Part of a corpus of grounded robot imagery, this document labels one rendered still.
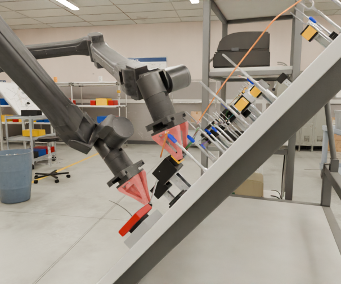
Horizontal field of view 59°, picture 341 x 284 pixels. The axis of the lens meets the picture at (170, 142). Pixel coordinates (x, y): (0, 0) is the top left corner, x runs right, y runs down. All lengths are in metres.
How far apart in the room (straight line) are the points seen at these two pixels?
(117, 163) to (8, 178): 3.48
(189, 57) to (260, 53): 6.70
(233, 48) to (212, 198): 1.25
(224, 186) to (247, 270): 0.48
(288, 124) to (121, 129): 0.37
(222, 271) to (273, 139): 0.55
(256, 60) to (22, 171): 3.24
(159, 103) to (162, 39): 7.88
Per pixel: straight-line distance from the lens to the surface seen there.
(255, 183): 1.75
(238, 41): 1.72
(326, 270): 1.06
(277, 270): 1.01
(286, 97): 0.37
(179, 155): 0.68
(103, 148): 0.76
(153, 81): 0.68
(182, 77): 0.72
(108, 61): 0.88
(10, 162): 4.11
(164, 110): 0.67
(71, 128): 0.72
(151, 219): 0.50
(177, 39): 8.47
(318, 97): 0.51
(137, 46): 8.68
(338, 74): 0.52
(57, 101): 0.70
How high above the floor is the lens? 1.30
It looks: 8 degrees down
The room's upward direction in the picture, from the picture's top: straight up
